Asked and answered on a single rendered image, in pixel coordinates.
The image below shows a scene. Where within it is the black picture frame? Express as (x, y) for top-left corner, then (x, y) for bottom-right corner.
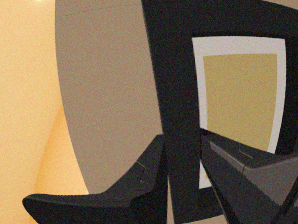
(141, 0), (298, 224)

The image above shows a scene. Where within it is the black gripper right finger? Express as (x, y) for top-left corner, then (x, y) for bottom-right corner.
(200, 128), (298, 224)

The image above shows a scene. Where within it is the tan flat board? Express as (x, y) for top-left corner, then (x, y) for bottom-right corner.
(55, 0), (162, 194)

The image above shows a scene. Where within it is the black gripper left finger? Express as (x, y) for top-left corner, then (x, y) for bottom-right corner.
(23, 133), (169, 224)

